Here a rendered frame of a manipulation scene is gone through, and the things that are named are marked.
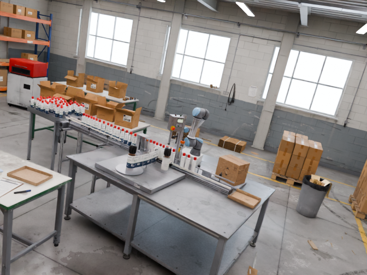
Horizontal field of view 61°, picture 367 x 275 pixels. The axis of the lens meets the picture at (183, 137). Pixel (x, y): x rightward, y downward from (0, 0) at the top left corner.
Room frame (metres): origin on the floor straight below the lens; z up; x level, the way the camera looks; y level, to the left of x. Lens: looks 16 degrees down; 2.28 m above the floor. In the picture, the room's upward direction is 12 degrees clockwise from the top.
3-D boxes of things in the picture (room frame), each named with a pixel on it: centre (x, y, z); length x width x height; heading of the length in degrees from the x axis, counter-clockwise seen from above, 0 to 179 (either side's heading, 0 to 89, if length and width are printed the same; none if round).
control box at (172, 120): (3.75, 0.13, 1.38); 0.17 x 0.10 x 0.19; 116
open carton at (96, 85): (7.86, 2.51, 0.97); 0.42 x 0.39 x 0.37; 159
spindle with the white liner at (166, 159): (3.34, 0.14, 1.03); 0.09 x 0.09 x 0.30
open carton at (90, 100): (5.56, 1.87, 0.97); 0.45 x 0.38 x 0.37; 164
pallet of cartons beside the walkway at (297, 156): (6.71, -2.57, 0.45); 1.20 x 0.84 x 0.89; 163
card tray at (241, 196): (3.15, -0.80, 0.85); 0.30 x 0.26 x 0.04; 61
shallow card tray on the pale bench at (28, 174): (2.72, 1.39, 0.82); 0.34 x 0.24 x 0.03; 77
